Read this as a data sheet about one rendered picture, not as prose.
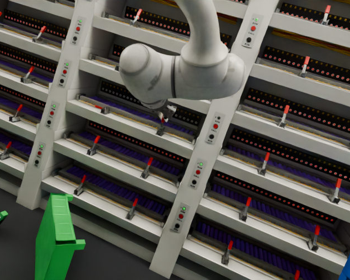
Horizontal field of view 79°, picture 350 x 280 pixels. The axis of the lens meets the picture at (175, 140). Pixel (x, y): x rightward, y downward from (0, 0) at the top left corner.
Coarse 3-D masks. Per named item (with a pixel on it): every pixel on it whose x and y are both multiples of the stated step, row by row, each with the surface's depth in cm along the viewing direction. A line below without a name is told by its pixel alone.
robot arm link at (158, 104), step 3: (138, 99) 60; (162, 99) 60; (165, 99) 63; (141, 102) 61; (156, 102) 59; (159, 102) 60; (162, 102) 61; (144, 105) 63; (147, 105) 60; (150, 105) 60; (153, 105) 60; (156, 105) 61; (159, 105) 62; (162, 105) 63; (153, 108) 63; (156, 108) 63
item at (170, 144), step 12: (72, 96) 96; (108, 96) 109; (72, 108) 94; (84, 108) 92; (96, 108) 95; (144, 108) 105; (96, 120) 92; (108, 120) 91; (120, 120) 91; (180, 120) 102; (132, 132) 89; (144, 132) 88; (156, 132) 90; (156, 144) 88; (168, 144) 86; (180, 144) 85; (192, 144) 89
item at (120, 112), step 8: (80, 96) 98; (96, 104) 97; (104, 104) 96; (112, 112) 94; (120, 112) 95; (128, 112) 96; (136, 120) 94; (144, 120) 94; (168, 128) 92; (184, 136) 91; (192, 136) 91
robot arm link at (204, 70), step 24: (192, 0) 36; (192, 24) 40; (216, 24) 40; (192, 48) 43; (216, 48) 43; (192, 72) 45; (216, 72) 45; (240, 72) 46; (192, 96) 50; (216, 96) 50
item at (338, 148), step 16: (256, 96) 95; (272, 96) 93; (240, 112) 83; (256, 112) 86; (272, 112) 93; (288, 112) 93; (304, 112) 92; (320, 112) 90; (256, 128) 80; (272, 128) 79; (288, 128) 81; (304, 128) 83; (320, 128) 89; (336, 128) 90; (304, 144) 77; (320, 144) 76; (336, 144) 79; (336, 160) 76
